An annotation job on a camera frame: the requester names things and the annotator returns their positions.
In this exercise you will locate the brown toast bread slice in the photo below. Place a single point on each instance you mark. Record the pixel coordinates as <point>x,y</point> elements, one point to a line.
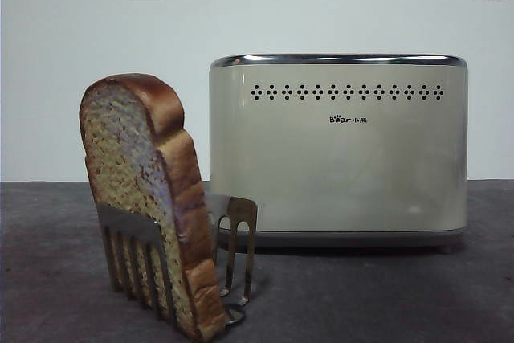
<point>132,166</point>

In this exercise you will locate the stainless steel toast rack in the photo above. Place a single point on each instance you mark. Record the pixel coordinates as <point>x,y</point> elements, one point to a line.
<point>241,211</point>

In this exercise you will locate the cream two-slot toaster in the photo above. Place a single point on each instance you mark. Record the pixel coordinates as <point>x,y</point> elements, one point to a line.
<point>341,166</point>

